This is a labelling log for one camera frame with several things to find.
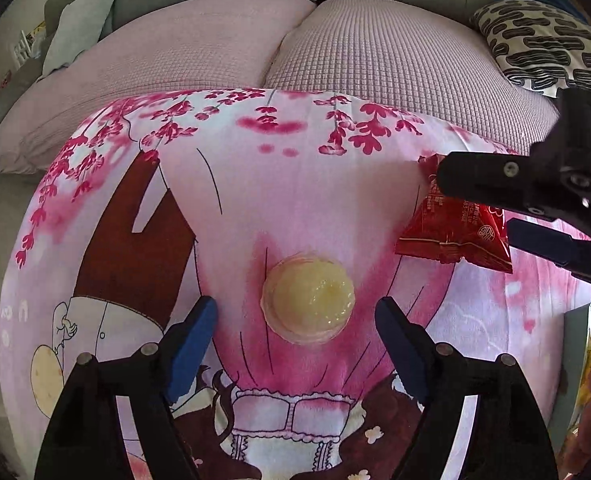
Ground red triangular snack packet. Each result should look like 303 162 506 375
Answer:
395 154 512 274

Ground yellow jelly cup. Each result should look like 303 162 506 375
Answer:
260 254 356 346

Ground yellow transparent cake packet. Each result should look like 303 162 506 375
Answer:
575 332 591 408

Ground teal white cardboard tray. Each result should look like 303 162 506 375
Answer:
548 303 591 460

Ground black white patterned pillow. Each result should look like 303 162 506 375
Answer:
471 0 591 99

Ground pink sofa seat cover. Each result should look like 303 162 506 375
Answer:
0 0 557 174

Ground pink cartoon tablecloth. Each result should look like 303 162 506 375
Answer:
0 88 591 479

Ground light grey small cushion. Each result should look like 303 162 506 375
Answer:
41 0 114 78

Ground white items on shelf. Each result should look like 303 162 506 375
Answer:
0 22 46 88

